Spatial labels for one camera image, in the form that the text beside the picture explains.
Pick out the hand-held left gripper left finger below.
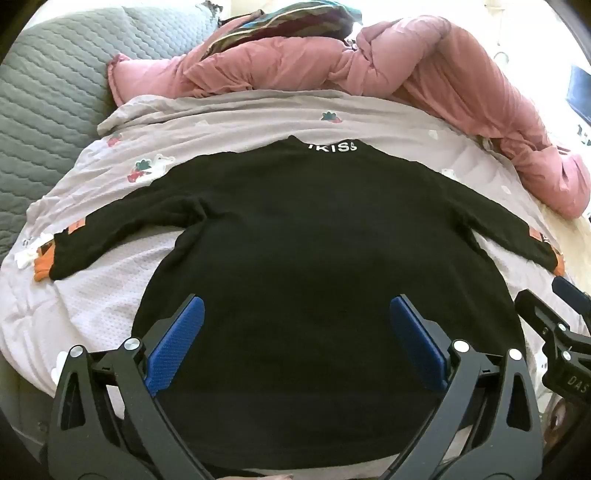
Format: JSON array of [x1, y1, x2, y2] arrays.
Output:
[[48, 295, 213, 480]]

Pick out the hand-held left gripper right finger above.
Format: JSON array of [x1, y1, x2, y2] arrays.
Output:
[[379, 295, 543, 480]]

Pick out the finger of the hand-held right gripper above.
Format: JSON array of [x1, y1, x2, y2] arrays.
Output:
[[515, 290, 571, 352], [551, 276, 591, 324]]

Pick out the black sweater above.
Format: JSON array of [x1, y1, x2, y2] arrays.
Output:
[[34, 134, 566, 472]]

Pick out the person's right hand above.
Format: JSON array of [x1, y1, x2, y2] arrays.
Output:
[[545, 397, 571, 450]]

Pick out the cream bed sheet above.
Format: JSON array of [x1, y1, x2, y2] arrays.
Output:
[[540, 203, 591, 296]]

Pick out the black monitor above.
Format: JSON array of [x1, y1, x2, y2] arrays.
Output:
[[566, 65, 591, 114]]

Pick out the pink duvet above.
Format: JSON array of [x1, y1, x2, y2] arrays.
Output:
[[106, 14, 591, 220]]

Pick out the grey quilted headboard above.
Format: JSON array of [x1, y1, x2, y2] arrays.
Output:
[[0, 7, 218, 259]]

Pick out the striped dark pillow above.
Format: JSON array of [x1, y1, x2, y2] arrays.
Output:
[[203, 0, 365, 58]]

